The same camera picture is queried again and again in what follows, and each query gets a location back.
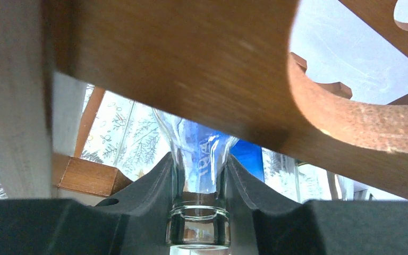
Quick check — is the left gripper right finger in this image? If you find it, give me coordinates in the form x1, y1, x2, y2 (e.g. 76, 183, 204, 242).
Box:
227, 156, 408, 254

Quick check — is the small clear bottle bluish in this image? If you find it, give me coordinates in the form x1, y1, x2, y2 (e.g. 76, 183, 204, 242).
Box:
262, 148, 354, 203

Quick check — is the wooden wine rack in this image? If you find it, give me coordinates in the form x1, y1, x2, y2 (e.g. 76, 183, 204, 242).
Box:
0, 0, 408, 201

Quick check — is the blue glass bottle silver cap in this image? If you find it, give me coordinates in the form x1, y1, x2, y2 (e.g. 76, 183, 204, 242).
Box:
175, 119, 264, 188

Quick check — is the clear glass flask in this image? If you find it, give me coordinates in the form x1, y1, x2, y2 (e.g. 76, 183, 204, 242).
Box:
153, 109, 238, 251

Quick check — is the floral table mat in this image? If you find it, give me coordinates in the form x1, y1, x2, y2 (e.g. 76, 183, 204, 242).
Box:
0, 81, 167, 204

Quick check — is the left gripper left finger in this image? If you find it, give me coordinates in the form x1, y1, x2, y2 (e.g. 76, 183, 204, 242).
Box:
0, 153, 173, 254

